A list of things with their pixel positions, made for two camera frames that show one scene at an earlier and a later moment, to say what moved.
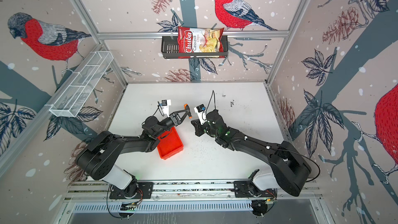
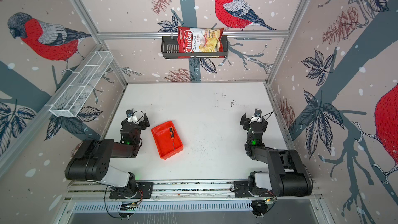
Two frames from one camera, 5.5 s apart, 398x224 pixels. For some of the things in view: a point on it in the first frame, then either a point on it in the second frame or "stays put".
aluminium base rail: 89,191 stays put
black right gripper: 197,125 -> 246,121
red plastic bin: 170,143 stays put
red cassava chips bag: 192,40 stays put
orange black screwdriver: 187,108 -> 172,136
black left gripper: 178,121 -> 141,124
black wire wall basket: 170,49 stays put
